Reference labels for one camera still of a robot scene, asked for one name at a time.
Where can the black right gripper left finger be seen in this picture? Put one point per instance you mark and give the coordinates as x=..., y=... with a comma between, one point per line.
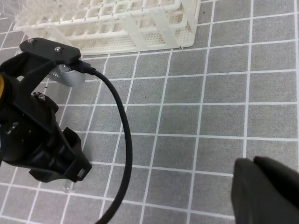
x=255, y=200

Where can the clear glass test tube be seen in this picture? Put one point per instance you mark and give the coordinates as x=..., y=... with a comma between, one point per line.
x=78, y=109

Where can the grey grid tablecloth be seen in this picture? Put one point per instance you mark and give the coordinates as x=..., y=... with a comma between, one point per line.
x=192, y=111

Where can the white plastic test tube rack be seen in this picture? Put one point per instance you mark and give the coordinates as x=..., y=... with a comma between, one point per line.
x=110, y=26

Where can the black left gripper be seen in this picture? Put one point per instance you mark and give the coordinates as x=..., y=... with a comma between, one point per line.
x=30, y=136

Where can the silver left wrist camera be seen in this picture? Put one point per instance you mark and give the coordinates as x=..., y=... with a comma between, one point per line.
x=64, y=56

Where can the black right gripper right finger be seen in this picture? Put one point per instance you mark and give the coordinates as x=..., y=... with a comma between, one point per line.
x=284, y=179

